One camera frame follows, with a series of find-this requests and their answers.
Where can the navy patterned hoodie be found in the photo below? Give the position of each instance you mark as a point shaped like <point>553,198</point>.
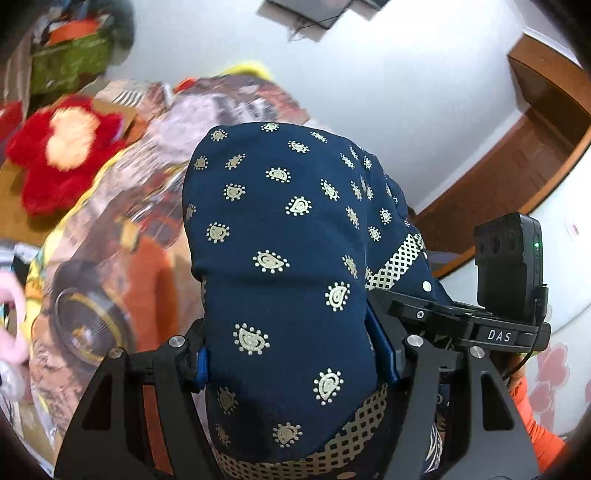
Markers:
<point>286,277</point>

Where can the red plush toy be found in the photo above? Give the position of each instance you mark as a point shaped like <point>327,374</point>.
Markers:
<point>60,157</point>

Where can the pink blurred object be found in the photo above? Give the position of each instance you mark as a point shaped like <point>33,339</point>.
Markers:
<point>11,323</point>

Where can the wooden door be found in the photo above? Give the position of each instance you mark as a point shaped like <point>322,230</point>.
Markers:
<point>517,166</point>

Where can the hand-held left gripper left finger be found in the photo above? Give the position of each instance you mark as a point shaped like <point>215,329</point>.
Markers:
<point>202,369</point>

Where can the orange box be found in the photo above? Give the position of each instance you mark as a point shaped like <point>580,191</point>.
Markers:
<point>69,32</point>

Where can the grey neck pillow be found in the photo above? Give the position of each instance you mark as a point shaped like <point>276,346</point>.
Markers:
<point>122,27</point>

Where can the black wall monitor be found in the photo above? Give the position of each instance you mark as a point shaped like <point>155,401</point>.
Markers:
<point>309,9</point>

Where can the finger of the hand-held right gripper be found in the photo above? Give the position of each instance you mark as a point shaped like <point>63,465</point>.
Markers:
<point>419,314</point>

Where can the yellow round object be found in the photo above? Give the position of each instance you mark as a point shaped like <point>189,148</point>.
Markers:
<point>247,69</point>

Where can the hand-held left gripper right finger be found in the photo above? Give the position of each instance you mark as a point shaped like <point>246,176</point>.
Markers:
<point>383,350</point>

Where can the green patterned box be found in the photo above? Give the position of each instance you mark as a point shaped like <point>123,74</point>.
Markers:
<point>69,64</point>

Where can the printed blanket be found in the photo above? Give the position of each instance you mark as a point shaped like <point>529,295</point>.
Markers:
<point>138,221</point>

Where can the person's right forearm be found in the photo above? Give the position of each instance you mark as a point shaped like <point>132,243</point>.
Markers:
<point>538,424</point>

